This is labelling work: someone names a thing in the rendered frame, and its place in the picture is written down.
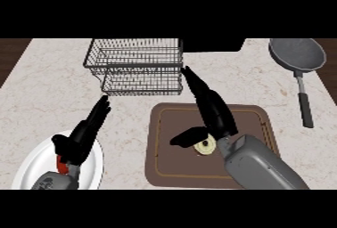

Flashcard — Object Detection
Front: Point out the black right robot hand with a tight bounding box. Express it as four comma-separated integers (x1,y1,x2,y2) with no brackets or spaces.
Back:
168,65,239,149

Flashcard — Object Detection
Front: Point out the white round plate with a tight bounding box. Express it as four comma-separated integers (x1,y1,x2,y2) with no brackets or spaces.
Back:
10,129,104,191

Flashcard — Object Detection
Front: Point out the grey frying pan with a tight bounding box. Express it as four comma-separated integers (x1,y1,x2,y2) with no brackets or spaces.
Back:
267,38,328,129

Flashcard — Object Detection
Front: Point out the yellow cupcake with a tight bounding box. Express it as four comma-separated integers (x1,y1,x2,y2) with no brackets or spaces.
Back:
192,133,218,156

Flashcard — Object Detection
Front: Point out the black wire tiered basket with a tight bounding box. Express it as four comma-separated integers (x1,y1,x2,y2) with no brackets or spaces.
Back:
82,38,184,97

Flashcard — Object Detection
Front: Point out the red vegetable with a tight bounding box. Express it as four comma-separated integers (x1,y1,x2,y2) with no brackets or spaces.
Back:
54,154,69,175

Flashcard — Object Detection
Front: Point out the brown rectangular tray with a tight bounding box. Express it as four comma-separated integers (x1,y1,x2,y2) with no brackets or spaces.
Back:
143,102,282,190

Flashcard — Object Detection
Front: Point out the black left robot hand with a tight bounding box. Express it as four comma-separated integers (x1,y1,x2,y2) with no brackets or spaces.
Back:
50,94,112,167

